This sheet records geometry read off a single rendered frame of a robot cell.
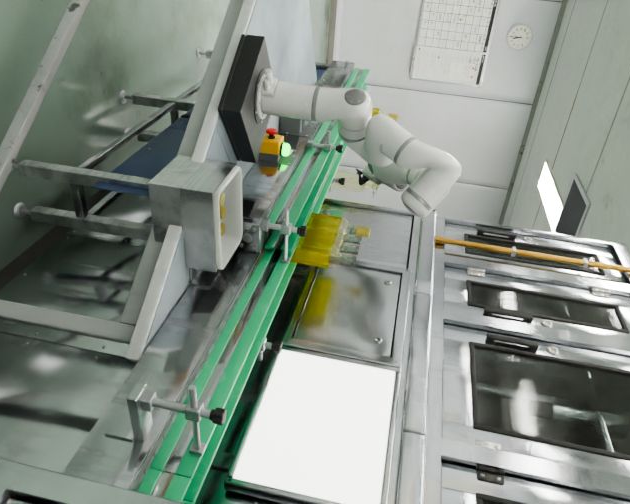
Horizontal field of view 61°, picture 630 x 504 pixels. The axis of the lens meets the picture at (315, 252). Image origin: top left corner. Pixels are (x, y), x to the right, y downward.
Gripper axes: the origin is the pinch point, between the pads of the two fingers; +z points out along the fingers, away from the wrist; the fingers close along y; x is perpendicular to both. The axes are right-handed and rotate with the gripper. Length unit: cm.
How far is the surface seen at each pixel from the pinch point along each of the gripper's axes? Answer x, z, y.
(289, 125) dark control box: 27.5, 14.5, -7.9
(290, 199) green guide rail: 27.8, -30.9, -27.4
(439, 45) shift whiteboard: -201, 446, 217
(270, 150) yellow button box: 35.1, -9.2, -19.8
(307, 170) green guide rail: 21.8, -12.6, -17.0
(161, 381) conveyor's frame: 48, -85, -71
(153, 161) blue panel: 60, 3, -47
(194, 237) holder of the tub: 53, -59, -48
